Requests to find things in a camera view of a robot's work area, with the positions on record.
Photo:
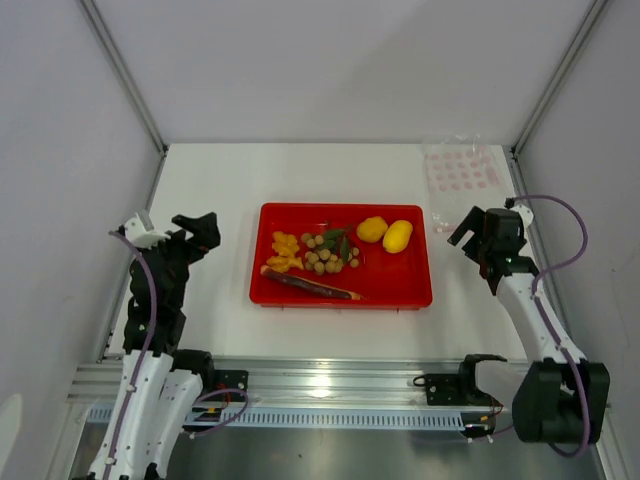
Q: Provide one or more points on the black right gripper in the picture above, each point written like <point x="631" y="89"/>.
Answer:
<point x="473" y="222"/>

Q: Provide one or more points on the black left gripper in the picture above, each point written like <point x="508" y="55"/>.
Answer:
<point x="204" y="231"/>

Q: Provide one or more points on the clear pink-dotted zip bag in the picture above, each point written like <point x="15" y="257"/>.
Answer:
<point x="461" y="172"/>

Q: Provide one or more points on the purple sweet potato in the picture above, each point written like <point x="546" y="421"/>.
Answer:
<point x="309" y="285"/>

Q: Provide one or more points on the orange ginger root piece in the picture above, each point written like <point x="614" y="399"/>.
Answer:
<point x="286" y="249"/>

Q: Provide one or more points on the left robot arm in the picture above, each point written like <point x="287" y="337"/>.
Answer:
<point x="160" y="381"/>

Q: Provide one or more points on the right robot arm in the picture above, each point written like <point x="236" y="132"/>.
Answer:
<point x="562" y="397"/>

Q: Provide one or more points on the yellow lemon right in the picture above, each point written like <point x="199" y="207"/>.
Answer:
<point x="397" y="236"/>

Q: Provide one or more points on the yellow lemon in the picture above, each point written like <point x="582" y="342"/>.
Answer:
<point x="397" y="236"/>
<point x="372" y="229"/>

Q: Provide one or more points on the red plastic tray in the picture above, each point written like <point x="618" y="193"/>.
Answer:
<point x="384" y="281"/>

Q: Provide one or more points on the yellow lemon left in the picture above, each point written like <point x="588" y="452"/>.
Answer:
<point x="372" y="229"/>

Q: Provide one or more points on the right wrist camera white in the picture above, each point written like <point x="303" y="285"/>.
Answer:
<point x="525" y="213"/>

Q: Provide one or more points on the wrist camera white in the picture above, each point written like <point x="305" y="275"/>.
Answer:
<point x="140" y="231"/>
<point x="525" y="213"/>

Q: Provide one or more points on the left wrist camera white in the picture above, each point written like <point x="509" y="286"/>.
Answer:
<point x="140" y="231"/>

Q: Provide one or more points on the right side aluminium rail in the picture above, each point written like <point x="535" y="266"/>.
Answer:
<point x="535" y="238"/>

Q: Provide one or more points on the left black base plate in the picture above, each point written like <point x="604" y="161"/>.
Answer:
<point x="227" y="379"/>

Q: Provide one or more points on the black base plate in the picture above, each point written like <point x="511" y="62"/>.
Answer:
<point x="227" y="379"/>
<point x="448" y="389"/>

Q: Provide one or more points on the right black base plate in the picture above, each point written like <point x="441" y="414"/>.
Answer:
<point x="448" y="389"/>

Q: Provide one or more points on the aluminium mounting rail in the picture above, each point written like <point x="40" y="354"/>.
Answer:
<point x="335" y="383"/>

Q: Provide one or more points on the white slotted cable duct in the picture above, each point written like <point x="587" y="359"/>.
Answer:
<point x="414" y="420"/>

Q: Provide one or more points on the left aluminium frame post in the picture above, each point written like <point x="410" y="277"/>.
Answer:
<point x="117" y="62"/>

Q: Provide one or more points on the aluminium frame post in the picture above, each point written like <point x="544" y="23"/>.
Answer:
<point x="117" y="62"/>
<point x="571" y="55"/>

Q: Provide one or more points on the right aluminium frame post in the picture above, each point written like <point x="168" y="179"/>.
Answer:
<point x="571" y="55"/>

